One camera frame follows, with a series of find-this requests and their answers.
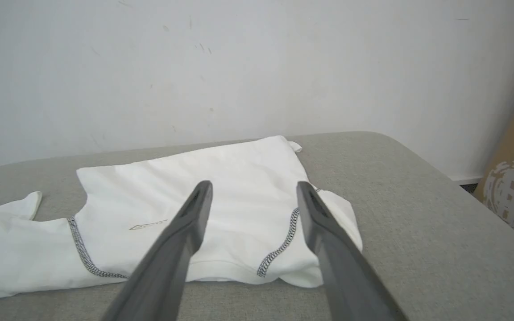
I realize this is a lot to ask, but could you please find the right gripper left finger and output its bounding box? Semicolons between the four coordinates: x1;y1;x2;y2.
101;180;213;321

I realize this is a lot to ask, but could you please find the white long-sleeve garment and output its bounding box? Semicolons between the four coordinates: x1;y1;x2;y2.
0;135;364;304

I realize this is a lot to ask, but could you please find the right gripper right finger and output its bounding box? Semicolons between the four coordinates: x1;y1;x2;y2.
296;181;409;321

